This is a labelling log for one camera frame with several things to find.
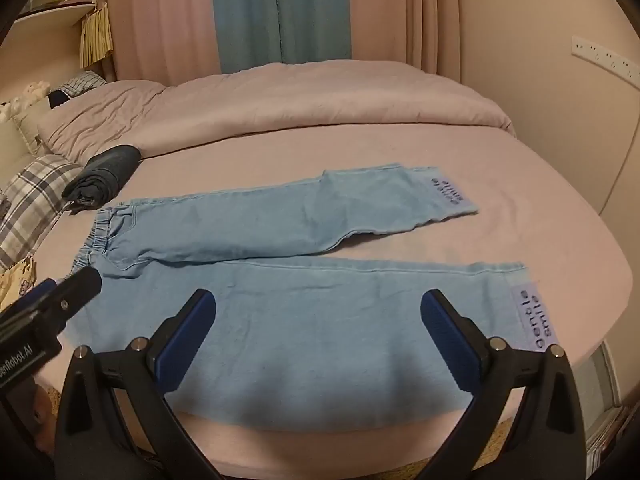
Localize blue curtain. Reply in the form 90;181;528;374
210;0;353;75

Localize white stuffed toy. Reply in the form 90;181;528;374
20;80;52;107

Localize pink duvet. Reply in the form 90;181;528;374
37;61;517;161

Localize cream pillow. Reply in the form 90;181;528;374
12;105;49;156

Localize stack of papers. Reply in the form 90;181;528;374
585;400;632;466

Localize dark grey folded clothing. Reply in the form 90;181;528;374
61;144;142;209

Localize pink curtain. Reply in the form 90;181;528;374
109;0;223;83
350;0;461;83

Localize white wall cable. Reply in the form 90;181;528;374
600;145;640;216

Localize yellow fringed cloth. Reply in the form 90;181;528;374
80;2;115;68

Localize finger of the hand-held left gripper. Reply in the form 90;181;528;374
47;266;103;333
19;279;60;312

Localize grey plaid pillow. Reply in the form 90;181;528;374
0;154;83;271

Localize white shelf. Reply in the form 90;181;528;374
10;2;98;25

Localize yellow printed cloth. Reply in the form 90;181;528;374
0;255;38;311

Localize light blue denim pants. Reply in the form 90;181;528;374
65;162;533;418

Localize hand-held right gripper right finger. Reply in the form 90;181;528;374
420;288;587;480

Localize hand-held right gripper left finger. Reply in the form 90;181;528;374
54;288;223;480

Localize blue checked pillow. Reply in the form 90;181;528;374
52;71;108;100

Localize white power strip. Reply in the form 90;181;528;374
571;35;640;83

